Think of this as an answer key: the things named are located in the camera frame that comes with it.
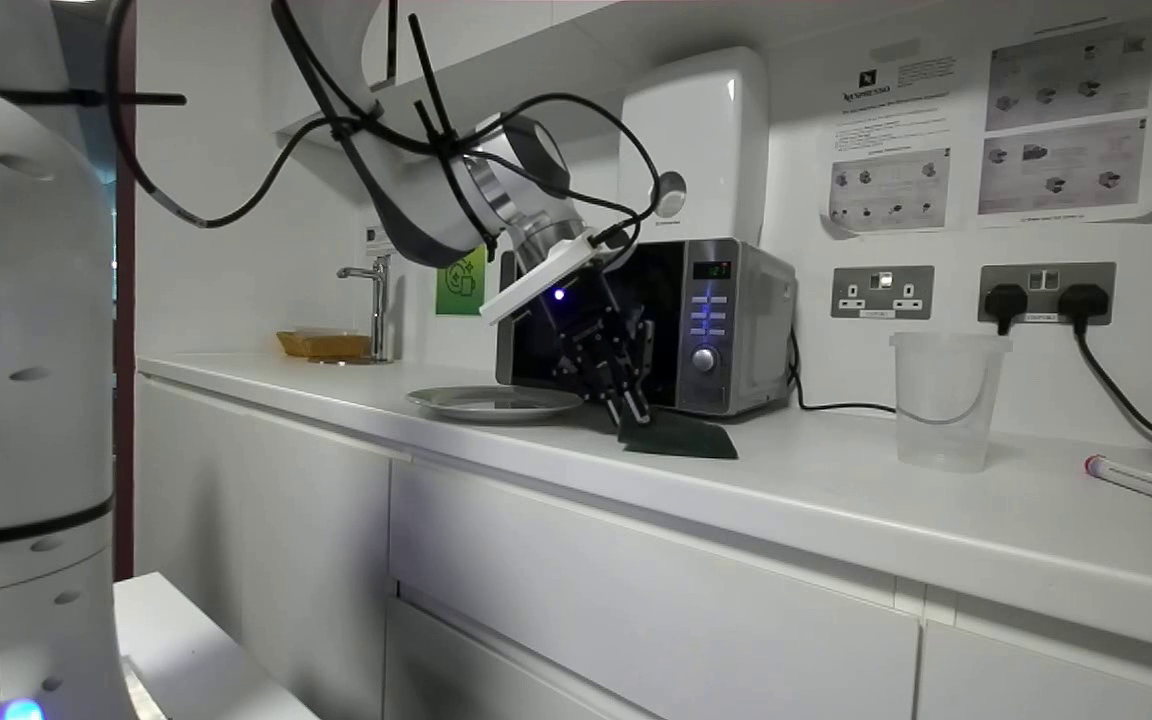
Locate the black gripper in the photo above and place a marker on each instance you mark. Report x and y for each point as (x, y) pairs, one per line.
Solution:
(596, 338)

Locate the dark green scouring towel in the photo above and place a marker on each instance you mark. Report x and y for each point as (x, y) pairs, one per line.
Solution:
(679, 437)

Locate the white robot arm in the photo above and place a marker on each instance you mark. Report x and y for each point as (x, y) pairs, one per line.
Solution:
(511, 190)

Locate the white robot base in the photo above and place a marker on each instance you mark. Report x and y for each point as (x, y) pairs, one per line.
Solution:
(57, 635)

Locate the white round plate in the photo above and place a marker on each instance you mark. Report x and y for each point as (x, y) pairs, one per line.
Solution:
(494, 401)

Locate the silver microwave oven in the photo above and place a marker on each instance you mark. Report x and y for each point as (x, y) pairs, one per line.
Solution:
(717, 320)

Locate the silver double socket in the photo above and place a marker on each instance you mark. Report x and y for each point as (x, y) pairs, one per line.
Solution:
(881, 294)

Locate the chrome sink faucet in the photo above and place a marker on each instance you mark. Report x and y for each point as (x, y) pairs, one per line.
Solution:
(385, 309)

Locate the white cabinet fronts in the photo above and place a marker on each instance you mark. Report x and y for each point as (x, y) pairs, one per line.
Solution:
(408, 571)

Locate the clear plastic cup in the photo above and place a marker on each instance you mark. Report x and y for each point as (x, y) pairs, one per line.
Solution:
(947, 394)

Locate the yellow sponge tray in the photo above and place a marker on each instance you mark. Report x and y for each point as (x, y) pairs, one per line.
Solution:
(325, 344)

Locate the silver socket with plugs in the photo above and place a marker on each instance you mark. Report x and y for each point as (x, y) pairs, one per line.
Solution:
(1041, 294)

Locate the red white marker pen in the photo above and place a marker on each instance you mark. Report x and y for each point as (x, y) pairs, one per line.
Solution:
(1147, 480)

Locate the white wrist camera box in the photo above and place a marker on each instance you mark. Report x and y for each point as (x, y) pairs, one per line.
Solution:
(561, 263)

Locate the green yellow wall poster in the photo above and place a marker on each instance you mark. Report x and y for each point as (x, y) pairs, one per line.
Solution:
(462, 285)

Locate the white wall dispenser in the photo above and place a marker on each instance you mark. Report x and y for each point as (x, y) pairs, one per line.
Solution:
(705, 131)

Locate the instruction sheets on wall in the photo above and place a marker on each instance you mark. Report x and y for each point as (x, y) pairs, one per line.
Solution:
(1039, 131)

